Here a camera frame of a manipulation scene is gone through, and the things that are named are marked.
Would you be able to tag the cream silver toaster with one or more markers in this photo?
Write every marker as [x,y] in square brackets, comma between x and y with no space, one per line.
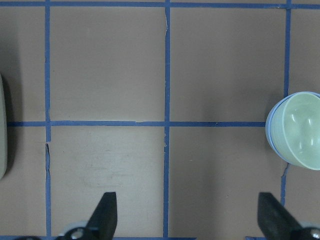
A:
[3,131]

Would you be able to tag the blue bowl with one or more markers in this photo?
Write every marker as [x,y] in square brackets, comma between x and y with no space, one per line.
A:
[270,130]

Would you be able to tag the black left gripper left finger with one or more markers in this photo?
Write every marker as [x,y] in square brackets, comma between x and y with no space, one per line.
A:
[102,223]

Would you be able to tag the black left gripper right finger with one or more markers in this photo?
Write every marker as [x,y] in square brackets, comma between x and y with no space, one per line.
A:
[276,223]

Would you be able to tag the green bowl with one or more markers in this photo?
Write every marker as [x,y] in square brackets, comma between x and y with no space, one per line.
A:
[300,130]

